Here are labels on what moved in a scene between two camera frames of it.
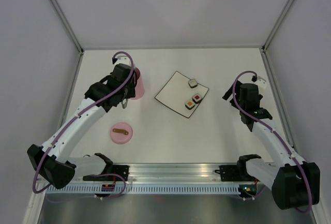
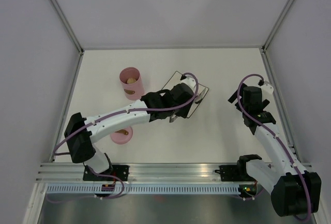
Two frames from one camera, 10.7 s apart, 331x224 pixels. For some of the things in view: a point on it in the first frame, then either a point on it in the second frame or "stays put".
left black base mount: (120, 169) stays put
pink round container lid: (121, 133) stays put
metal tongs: (124, 103) → (198, 98)
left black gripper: (131, 92) → (183, 113)
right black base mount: (229, 173) stays put
